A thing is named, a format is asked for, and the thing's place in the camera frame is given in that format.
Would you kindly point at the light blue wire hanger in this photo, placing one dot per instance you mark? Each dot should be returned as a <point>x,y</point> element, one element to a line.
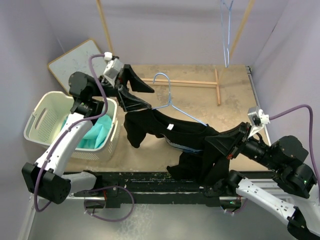
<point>225,9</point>

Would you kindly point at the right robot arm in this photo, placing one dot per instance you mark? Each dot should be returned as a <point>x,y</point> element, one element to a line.
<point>285,158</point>

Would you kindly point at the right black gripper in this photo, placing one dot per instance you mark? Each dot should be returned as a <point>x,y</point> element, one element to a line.
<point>230,141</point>

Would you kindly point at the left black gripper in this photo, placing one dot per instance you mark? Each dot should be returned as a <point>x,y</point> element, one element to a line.
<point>129,102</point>

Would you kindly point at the blue hanger with black shirt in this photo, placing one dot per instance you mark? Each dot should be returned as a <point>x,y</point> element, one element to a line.
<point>170,102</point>

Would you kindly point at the teal t shirt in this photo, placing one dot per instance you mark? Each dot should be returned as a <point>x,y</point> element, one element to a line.
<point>96,136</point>

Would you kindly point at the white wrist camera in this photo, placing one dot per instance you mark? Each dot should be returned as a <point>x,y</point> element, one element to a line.
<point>113,68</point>
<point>258,120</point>

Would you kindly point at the wooden clothes rack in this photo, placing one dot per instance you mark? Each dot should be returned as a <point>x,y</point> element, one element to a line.
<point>181,83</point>

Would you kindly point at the black t shirt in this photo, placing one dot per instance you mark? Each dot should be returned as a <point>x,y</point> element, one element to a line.
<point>199,161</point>

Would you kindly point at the cream plastic laundry basket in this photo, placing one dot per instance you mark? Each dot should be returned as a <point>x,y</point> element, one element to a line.
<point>47,118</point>

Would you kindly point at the small framed whiteboard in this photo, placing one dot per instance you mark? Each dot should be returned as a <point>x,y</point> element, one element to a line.
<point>74,60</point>

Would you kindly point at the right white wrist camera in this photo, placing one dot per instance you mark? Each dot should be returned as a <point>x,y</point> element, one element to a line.
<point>258,120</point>

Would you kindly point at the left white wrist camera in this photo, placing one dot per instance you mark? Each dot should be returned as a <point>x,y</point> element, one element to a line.
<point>113,68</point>

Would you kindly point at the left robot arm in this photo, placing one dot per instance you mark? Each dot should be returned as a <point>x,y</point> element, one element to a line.
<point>45,178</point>

